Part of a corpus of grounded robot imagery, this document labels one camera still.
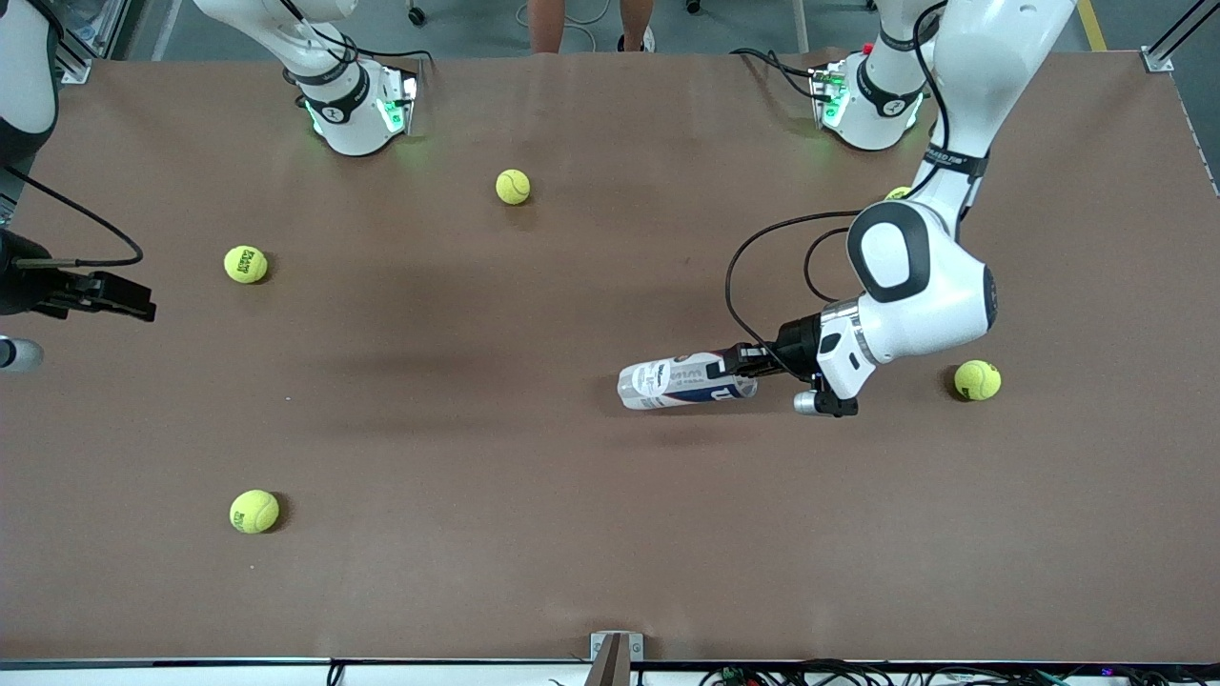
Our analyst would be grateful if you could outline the short black left arm cable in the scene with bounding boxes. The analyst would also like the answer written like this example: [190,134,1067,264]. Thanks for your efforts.
[803,226,856,305]

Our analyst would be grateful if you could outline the clear plastic tennis ball can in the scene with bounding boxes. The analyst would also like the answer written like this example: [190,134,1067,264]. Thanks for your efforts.
[618,351,760,412]

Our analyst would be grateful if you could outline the black arm base cable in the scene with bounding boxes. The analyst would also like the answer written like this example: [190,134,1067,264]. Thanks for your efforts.
[732,46,835,104]
[286,0,427,96]

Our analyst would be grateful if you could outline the black cable bundle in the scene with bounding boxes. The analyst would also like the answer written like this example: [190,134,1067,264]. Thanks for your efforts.
[701,657,1220,686]

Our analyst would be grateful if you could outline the aluminium frame profile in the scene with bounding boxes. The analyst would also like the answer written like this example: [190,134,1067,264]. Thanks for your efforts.
[55,0,134,85]

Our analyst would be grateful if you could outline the grey metal camera mount bracket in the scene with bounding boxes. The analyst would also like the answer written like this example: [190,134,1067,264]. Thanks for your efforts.
[584,632,644,686]

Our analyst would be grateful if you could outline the black right arm base cable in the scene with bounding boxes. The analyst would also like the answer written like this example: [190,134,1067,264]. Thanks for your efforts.
[286,0,427,96]

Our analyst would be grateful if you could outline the long black left arm cable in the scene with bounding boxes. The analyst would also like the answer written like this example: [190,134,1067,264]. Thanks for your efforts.
[724,0,954,373]

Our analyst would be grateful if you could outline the person legs with shoes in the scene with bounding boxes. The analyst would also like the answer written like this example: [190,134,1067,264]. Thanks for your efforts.
[527,0,659,54]

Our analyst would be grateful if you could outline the black left arm base cable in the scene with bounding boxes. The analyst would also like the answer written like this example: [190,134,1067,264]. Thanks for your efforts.
[732,46,835,104]

